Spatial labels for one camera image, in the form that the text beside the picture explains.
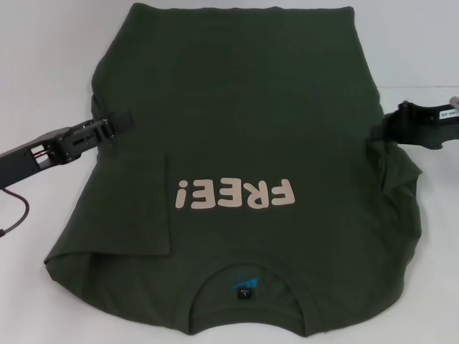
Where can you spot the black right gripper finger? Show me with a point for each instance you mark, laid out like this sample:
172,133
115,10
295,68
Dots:
382,132

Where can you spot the dark green FREE t-shirt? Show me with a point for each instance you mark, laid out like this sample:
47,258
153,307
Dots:
251,143

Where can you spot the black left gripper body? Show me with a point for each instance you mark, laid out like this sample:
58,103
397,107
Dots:
39,154

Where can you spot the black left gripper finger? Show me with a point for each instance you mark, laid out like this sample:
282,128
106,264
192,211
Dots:
118,123

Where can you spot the white numbered label sticker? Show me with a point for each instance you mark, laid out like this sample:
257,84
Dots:
445,114

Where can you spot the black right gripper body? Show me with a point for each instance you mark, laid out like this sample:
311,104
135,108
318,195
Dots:
419,125

